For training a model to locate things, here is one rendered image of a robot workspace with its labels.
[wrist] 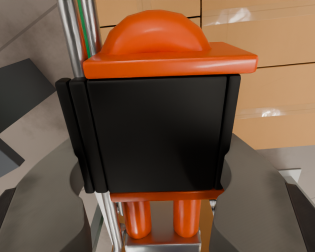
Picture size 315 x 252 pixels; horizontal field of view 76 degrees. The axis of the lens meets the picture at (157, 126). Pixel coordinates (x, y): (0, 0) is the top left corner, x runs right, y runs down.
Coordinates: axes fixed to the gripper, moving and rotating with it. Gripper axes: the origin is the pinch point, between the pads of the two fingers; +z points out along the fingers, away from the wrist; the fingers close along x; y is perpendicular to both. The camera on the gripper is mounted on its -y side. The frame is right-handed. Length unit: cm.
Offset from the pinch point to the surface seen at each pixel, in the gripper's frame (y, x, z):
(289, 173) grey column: 116, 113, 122
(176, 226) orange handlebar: 8.4, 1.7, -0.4
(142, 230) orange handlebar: 8.4, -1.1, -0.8
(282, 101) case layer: 27, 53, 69
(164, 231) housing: 9.3, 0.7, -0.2
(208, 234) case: 66, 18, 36
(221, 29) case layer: -2, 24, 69
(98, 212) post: 119, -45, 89
